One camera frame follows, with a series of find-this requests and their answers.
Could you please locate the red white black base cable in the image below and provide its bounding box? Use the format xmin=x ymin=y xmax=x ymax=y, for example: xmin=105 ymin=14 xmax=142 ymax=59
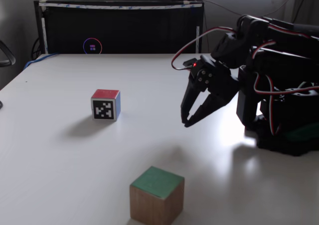
xmin=253 ymin=71 xmax=283 ymax=136

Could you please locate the green table clamp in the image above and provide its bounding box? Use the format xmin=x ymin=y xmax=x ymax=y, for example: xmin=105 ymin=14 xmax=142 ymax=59
xmin=285 ymin=126 xmax=319 ymax=141

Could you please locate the wooden cube with green face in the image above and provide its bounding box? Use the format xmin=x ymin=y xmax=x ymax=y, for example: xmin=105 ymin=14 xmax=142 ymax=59
xmin=129 ymin=166 xmax=185 ymax=225

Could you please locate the colourful cube with marker tag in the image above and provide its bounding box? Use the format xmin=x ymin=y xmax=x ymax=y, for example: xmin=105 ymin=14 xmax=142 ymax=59
xmin=90 ymin=89 xmax=122 ymax=122

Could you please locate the black chair armrest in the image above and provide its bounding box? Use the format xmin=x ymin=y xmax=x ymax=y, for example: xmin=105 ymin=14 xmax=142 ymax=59
xmin=0 ymin=39 xmax=16 ymax=67

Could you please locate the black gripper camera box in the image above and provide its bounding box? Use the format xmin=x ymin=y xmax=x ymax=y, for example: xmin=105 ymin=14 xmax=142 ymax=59
xmin=182 ymin=58 xmax=200 ymax=70

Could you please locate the black computer case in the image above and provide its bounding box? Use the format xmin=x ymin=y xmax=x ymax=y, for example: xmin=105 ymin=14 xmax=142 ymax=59
xmin=33 ymin=0 xmax=205 ymax=55

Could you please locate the thin grey wall cable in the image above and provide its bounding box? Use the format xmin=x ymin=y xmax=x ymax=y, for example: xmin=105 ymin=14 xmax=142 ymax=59
xmin=193 ymin=0 xmax=304 ymax=17

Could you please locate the blue cable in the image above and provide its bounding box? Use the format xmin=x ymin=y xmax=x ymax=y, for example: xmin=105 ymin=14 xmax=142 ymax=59
xmin=23 ymin=52 xmax=60 ymax=69

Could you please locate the red white black gripper cable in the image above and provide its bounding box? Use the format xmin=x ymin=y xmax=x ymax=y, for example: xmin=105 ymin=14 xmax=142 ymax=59
xmin=171 ymin=27 xmax=236 ymax=70

